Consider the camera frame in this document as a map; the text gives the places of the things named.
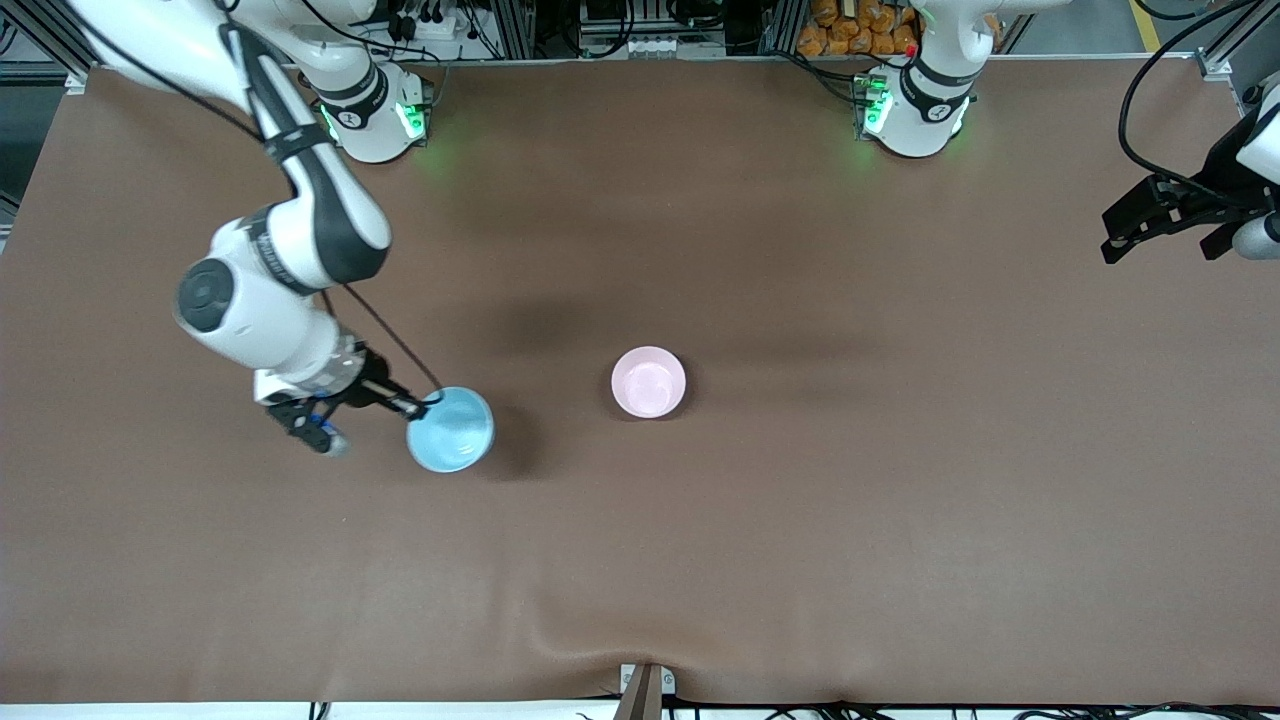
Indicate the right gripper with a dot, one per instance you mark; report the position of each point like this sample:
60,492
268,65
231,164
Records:
366,388

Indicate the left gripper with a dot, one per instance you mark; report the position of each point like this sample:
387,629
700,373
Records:
1216,168

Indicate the blue bowl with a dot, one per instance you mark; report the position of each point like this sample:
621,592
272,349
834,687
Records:
450,430

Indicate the pink bowl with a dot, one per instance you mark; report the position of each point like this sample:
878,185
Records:
648,383

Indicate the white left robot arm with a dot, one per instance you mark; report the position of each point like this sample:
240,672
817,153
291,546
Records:
925,110

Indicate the green-lit box at left arm base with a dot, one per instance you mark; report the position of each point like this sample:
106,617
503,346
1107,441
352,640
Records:
870,105

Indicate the green-lit box at right arm base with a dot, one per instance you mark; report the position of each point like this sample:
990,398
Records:
415,112

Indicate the brown table cloth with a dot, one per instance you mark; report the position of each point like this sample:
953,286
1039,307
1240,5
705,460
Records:
640,560

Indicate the orange packets pile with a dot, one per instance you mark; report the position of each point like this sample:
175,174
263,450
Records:
855,28

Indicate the white power strip with plugs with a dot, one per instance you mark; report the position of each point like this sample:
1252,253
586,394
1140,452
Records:
430,25

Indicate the small white power strip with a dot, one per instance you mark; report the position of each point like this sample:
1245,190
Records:
650,46

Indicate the aluminium frame rail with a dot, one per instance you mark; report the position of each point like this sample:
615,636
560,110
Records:
1225,60
50,47

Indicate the aluminium frame post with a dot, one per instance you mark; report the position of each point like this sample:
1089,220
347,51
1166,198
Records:
512,28
782,26

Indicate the brown camera post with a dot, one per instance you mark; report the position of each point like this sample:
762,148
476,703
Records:
640,700

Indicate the white metal edge bracket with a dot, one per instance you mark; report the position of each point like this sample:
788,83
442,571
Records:
668,680

